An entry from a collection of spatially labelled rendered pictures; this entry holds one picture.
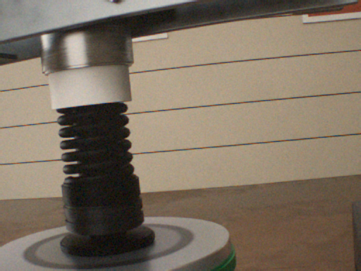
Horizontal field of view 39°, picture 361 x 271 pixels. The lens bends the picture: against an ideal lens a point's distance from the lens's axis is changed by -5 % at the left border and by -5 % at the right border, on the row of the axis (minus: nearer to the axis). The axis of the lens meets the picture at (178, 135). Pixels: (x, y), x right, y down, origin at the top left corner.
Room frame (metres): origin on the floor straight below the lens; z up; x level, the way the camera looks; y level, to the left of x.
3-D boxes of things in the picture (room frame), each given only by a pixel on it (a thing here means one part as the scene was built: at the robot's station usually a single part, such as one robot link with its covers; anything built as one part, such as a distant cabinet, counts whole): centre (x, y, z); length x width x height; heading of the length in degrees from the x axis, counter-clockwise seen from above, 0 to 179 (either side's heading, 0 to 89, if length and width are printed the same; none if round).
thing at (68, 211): (0.45, 0.07, 0.95); 0.07 x 0.07 x 0.01
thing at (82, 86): (0.45, 0.07, 1.05); 0.07 x 0.07 x 0.04
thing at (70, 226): (0.45, 0.07, 0.94); 0.07 x 0.07 x 0.01
